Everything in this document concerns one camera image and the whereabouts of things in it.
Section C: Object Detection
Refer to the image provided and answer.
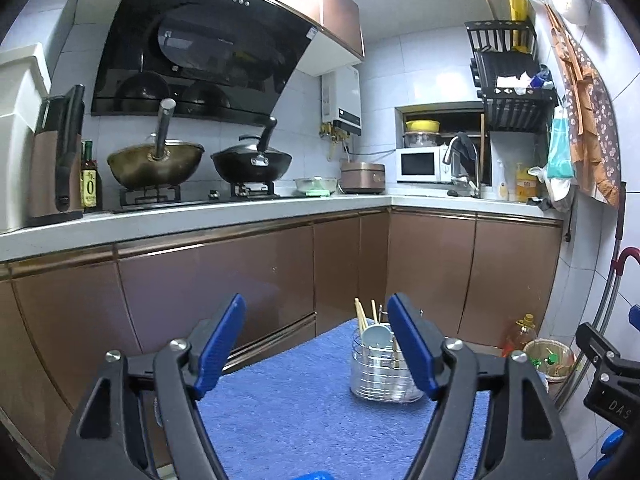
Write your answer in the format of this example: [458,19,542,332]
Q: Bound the large pale blue spoon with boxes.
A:
[361,324,393,358]

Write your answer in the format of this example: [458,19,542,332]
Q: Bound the chrome kitchen faucet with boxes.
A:
[442,132,482,198]

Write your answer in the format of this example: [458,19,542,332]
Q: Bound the beige trash bin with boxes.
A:
[524,338,576,398]

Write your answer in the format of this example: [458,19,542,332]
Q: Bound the cooking oil jug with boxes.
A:
[501,313,537,358]

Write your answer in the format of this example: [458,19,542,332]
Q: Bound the blue towel mat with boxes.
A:
[198,321,435,479]

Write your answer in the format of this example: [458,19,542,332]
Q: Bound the brown lower cabinets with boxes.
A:
[1,197,561,468]

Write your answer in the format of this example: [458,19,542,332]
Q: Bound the gas stove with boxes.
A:
[110,182,280,214]

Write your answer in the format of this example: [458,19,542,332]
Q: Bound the oil bottle yellow label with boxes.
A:
[80,140,103,212]

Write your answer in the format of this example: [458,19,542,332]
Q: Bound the yellow detergent bottle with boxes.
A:
[515,162,537,203]

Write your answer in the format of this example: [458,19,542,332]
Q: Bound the teal plastic bag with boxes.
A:
[547,105,574,179]

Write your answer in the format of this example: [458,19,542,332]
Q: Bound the orange floral apron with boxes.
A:
[544,6,623,208]

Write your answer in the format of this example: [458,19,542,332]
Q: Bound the black frying pan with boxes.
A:
[210,117,292,184]

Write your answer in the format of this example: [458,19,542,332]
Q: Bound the steel bowl green board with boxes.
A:
[294,177,338,197]

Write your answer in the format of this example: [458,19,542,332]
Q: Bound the white microwave oven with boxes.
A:
[396,145,451,184]

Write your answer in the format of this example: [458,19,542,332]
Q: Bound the brown rice cooker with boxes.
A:
[340,160,386,194]

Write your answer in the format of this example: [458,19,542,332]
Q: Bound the white appliance at left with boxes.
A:
[0,42,51,234]

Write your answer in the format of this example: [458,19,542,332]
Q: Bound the black range hood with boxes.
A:
[91,0,317,127]

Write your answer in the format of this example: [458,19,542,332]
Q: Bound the white water heater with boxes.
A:
[321,66,362,136]

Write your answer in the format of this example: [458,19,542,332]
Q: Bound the yellow roll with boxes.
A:
[508,0,529,53]

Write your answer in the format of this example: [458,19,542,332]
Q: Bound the wooden rolling pin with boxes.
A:
[485,0,499,21]

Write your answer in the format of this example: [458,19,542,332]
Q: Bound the clear wire utensil holder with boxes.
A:
[350,298,423,404]

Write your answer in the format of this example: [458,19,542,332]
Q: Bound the brass wok with handle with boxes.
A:
[107,98,204,190]

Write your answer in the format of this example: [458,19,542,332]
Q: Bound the black wall dish rack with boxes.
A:
[465,18,556,133]

